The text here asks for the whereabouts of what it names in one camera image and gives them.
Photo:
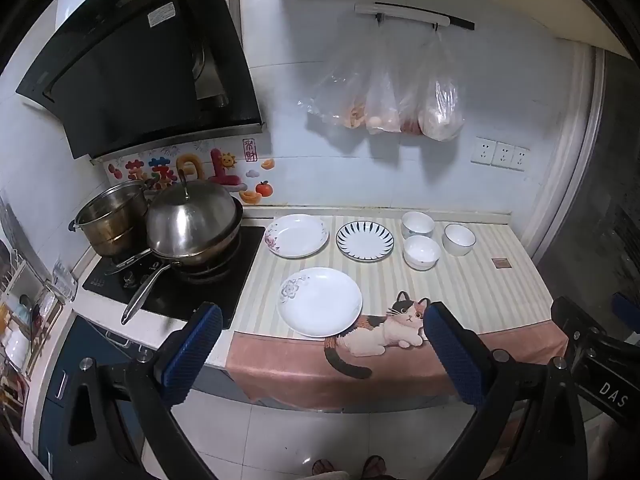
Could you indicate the white plate red flower print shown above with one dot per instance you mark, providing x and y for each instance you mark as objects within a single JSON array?
[{"x": 297, "y": 236}]

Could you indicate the striped cat print mat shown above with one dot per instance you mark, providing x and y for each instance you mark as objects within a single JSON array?
[{"x": 450, "y": 287}]

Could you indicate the dark blue kitchen cabinet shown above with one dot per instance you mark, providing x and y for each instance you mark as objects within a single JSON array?
[{"x": 90, "y": 340}]

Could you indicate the plain white bowl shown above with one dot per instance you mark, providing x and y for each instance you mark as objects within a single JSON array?
[{"x": 421, "y": 252}]

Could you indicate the white wall socket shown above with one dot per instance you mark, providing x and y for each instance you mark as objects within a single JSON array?
[
  {"x": 502, "y": 154},
  {"x": 483, "y": 151},
  {"x": 520, "y": 158}
]

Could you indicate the clear plastic box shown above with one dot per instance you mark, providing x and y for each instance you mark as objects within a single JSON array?
[{"x": 65, "y": 280}]

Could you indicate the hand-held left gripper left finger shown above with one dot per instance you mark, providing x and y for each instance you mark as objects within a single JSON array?
[{"x": 192, "y": 355}]

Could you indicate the clear plastic bag orange contents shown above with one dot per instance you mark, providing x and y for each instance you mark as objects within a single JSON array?
[{"x": 345, "y": 95}]

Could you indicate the brown mat label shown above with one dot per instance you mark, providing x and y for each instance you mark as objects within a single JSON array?
[{"x": 500, "y": 263}]

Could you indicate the large white plate grey flower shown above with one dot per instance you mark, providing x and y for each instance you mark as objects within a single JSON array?
[{"x": 325, "y": 305}]

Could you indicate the clear plastic bag pale contents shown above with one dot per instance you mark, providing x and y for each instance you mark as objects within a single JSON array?
[{"x": 382, "y": 105}]

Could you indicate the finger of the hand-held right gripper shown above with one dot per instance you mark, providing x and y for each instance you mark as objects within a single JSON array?
[
  {"x": 570, "y": 315},
  {"x": 627, "y": 305}
]

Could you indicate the white bowl blue print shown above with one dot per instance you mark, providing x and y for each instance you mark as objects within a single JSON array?
[{"x": 418, "y": 222}]

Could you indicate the colourful wall stickers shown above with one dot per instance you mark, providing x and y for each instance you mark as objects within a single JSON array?
[{"x": 220, "y": 170}]

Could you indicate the steel wok lid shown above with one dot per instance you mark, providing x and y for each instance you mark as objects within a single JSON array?
[{"x": 190, "y": 220}]

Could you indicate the white plate blue radial stripes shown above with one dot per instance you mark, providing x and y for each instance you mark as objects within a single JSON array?
[{"x": 365, "y": 241}]

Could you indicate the black glass gas stove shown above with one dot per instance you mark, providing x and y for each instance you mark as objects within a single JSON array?
[{"x": 242, "y": 260}]

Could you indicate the steel stockpot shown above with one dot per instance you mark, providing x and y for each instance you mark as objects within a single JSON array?
[{"x": 107, "y": 215}]

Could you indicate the wooden storage rack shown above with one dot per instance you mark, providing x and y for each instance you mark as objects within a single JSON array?
[{"x": 27, "y": 310}]

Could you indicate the white door frame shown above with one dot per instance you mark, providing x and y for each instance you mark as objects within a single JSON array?
[{"x": 575, "y": 135}]

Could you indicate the person's right foot in slipper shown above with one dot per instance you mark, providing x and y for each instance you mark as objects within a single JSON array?
[{"x": 373, "y": 465}]

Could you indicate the black range hood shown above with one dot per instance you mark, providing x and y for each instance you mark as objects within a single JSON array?
[{"x": 125, "y": 60}]

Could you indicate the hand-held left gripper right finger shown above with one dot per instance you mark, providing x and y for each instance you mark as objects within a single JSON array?
[{"x": 452, "y": 355}]

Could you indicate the clear plastic bag red contents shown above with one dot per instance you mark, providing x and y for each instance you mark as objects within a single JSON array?
[{"x": 411, "y": 115}]

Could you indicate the white wall hook rail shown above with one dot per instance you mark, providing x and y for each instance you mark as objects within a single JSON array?
[{"x": 410, "y": 12}]

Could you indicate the white bowl dark rim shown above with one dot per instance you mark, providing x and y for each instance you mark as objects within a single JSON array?
[{"x": 458, "y": 239}]

